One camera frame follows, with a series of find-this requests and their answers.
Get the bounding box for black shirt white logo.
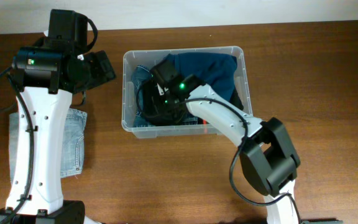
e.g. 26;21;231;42
136;80;187;126

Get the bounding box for dark blue jeans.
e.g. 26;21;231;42
131;65;198;128

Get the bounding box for navy blue shirt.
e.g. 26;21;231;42
165;52;237;92

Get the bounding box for black shorts red grey waistband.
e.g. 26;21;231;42
197;88;244;125

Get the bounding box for light blue jeans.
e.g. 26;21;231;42
9;108;88;183

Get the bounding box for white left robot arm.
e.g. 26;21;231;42
0;9;116;223

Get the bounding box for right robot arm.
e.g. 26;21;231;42
150;60;301;223

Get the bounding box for clear plastic storage bin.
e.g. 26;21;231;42
121;46;253;139

